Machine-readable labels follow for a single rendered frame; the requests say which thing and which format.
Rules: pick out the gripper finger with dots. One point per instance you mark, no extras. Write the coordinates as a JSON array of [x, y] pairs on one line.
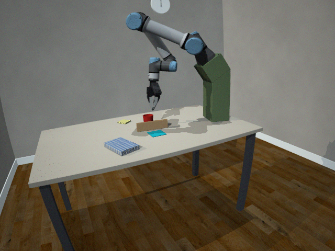
[[150, 99], [155, 101]]

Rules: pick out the blue plaid towel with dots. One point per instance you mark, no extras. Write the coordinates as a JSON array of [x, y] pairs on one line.
[[121, 146]]

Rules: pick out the red cup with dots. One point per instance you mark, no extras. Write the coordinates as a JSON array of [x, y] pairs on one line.
[[148, 117]]

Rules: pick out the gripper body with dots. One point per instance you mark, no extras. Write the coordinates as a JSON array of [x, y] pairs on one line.
[[149, 89]]

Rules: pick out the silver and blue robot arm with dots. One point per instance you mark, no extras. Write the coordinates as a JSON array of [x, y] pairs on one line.
[[192, 43]]

